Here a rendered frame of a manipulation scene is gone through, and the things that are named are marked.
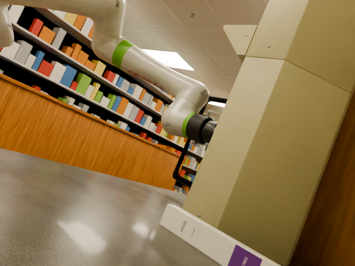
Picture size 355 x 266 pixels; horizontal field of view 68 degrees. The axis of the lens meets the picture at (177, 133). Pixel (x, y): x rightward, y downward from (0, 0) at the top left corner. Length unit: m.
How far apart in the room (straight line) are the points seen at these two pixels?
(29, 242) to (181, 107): 0.71
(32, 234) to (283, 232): 0.57
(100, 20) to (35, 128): 1.64
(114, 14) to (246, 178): 0.74
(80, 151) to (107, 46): 1.85
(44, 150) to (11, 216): 2.30
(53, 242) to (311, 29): 0.73
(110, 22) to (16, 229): 0.87
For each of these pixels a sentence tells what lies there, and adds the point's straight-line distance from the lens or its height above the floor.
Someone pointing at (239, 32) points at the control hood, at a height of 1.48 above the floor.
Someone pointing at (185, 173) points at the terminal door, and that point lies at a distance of 1.13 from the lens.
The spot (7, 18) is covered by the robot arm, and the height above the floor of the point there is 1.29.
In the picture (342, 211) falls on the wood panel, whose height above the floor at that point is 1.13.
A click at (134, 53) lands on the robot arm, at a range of 1.08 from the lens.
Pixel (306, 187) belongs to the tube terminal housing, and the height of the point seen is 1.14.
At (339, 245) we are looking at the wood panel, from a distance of 0.98.
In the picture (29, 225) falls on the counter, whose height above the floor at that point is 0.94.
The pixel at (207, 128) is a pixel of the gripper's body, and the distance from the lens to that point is 0.85.
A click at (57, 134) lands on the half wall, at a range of 2.67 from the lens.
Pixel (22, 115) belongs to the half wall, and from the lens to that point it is 2.52.
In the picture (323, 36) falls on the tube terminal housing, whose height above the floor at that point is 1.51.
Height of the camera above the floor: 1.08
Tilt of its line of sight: 5 degrees up
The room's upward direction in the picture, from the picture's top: 23 degrees clockwise
